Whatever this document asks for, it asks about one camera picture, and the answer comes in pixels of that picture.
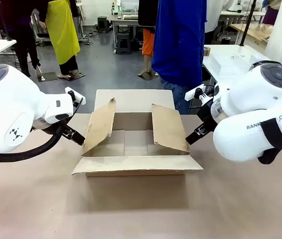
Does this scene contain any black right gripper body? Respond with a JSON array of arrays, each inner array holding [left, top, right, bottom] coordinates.
[[197, 98, 223, 131]]

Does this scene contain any brown cardboard box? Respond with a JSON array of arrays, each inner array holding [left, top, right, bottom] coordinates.
[[71, 89, 204, 178]]

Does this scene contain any person in blue jacket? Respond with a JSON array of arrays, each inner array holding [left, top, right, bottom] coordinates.
[[151, 0, 208, 115]]

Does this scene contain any person in orange skirt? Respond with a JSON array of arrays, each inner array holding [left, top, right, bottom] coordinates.
[[138, 0, 159, 77]]

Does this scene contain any wooden background table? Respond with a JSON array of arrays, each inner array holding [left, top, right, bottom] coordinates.
[[230, 23, 273, 46]]

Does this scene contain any dark grey plastic stool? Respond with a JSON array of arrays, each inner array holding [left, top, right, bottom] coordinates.
[[116, 32, 132, 55], [97, 16, 111, 33]]

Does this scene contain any person with yellow apron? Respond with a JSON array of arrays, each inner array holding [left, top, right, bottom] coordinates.
[[32, 0, 81, 80]]

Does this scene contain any person in dark clothes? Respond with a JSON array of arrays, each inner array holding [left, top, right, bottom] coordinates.
[[0, 0, 42, 78]]

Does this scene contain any white background desk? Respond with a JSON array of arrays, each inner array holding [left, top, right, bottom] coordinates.
[[111, 13, 141, 52]]

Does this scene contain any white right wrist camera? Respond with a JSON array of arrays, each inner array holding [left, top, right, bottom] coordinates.
[[185, 84, 215, 103]]

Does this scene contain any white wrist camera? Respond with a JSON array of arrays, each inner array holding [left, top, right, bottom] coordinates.
[[185, 84, 215, 103], [64, 86, 86, 105]]

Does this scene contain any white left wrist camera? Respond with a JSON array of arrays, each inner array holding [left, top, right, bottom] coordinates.
[[64, 86, 86, 105]]

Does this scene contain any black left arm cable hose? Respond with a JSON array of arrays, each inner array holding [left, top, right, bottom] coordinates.
[[0, 121, 69, 162]]

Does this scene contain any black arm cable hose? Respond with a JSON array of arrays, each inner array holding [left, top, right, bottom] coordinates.
[[0, 121, 69, 162], [257, 146, 281, 165]]

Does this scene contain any black strap on arm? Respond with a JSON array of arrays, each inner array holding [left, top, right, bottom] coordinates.
[[260, 118, 282, 150]]

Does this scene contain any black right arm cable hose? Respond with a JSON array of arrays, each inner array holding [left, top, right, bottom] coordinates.
[[257, 146, 281, 165]]

